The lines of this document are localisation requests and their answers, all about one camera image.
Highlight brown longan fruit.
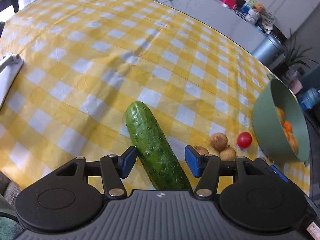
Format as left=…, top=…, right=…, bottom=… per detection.
left=209, top=132, right=228, bottom=152
left=220, top=146, right=236, bottom=161
left=194, top=146, right=209, bottom=155

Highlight red cherry tomato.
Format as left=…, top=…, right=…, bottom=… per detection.
left=237, top=132, right=252, bottom=149

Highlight reddish pear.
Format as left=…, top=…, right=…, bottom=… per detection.
left=289, top=132, right=298, bottom=153

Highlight green yellow pear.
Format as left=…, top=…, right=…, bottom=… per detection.
left=275, top=106, right=284, bottom=124

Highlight silver trash can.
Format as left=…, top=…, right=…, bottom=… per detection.
left=252, top=34, right=284, bottom=67

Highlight blue water jug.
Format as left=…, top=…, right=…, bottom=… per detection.
left=298, top=88, right=320, bottom=112

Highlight teddy bear toy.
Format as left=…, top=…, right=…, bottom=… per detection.
left=252, top=2, right=266, bottom=14

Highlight green plastic bowl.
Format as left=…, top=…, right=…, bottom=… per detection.
left=252, top=74, right=310, bottom=166

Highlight red box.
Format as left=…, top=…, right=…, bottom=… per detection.
left=222, top=0, right=236, bottom=9

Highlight yellow checkered tablecloth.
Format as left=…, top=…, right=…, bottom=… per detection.
left=0, top=0, right=311, bottom=196

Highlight white marble tv cabinet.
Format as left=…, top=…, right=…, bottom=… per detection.
left=154, top=0, right=265, bottom=53

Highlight green cucumber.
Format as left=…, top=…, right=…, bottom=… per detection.
left=125, top=101, right=192, bottom=190

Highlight potted snake plant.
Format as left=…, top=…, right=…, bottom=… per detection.
left=279, top=29, right=319, bottom=77

